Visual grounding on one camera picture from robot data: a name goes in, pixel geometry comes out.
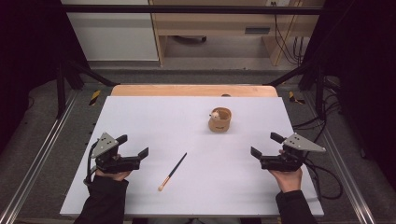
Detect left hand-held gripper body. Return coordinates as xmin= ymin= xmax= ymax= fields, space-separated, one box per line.
xmin=90 ymin=132 xmax=141 ymax=175

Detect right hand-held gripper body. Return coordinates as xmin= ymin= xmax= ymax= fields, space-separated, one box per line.
xmin=259 ymin=133 xmax=327 ymax=173

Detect black handled makeup brush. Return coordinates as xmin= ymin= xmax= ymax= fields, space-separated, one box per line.
xmin=157 ymin=151 xmax=189 ymax=192

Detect round wooden brush holder cup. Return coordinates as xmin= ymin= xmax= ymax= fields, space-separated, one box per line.
xmin=207 ymin=106 xmax=233 ymax=133

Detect person's left hand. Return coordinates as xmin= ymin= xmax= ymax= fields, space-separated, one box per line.
xmin=94 ymin=153 xmax=132 ymax=182

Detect person's right hand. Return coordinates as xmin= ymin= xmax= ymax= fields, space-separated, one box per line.
xmin=269 ymin=149 xmax=304 ymax=194

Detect yellow black striped tape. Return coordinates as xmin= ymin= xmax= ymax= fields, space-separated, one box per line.
xmin=288 ymin=91 xmax=306 ymax=105
xmin=89 ymin=90 xmax=103 ymax=107

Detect white table mat board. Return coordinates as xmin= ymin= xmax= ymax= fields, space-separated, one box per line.
xmin=59 ymin=95 xmax=325 ymax=218

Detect light wooden table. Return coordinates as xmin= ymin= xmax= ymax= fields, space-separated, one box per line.
xmin=110 ymin=84 xmax=279 ymax=98

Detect white cabinet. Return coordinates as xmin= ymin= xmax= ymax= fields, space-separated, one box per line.
xmin=61 ymin=0 xmax=160 ymax=63

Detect black curtain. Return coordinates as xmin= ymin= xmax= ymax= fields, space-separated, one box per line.
xmin=0 ymin=0 xmax=92 ymax=155
xmin=303 ymin=0 xmax=396 ymax=183

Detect grey label plate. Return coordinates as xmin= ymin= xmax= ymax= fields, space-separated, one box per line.
xmin=244 ymin=26 xmax=272 ymax=35

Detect light wooden desk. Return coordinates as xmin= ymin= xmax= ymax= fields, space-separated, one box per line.
xmin=148 ymin=0 xmax=326 ymax=67

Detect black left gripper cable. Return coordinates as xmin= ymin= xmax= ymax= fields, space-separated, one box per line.
xmin=82 ymin=140 xmax=101 ymax=187

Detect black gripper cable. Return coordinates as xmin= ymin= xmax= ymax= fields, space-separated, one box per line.
xmin=82 ymin=140 xmax=101 ymax=187
xmin=298 ymin=155 xmax=344 ymax=201

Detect black floor cables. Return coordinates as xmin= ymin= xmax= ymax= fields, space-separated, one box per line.
xmin=291 ymin=76 xmax=344 ymax=147

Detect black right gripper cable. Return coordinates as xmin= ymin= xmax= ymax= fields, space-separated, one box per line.
xmin=298 ymin=155 xmax=344 ymax=201

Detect aluminium floor rail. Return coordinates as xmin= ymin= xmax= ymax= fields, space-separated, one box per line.
xmin=302 ymin=92 xmax=378 ymax=224
xmin=0 ymin=90 xmax=79 ymax=224

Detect black metal frame stand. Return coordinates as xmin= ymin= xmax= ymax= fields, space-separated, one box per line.
xmin=263 ymin=59 xmax=327 ymax=121
xmin=55 ymin=59 xmax=120 ymax=119

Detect black hanging cables bundle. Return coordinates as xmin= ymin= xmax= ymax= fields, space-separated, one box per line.
xmin=270 ymin=1 xmax=311 ymax=67

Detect black horizontal frame bar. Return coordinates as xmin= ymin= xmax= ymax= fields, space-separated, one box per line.
xmin=60 ymin=4 xmax=325 ymax=16

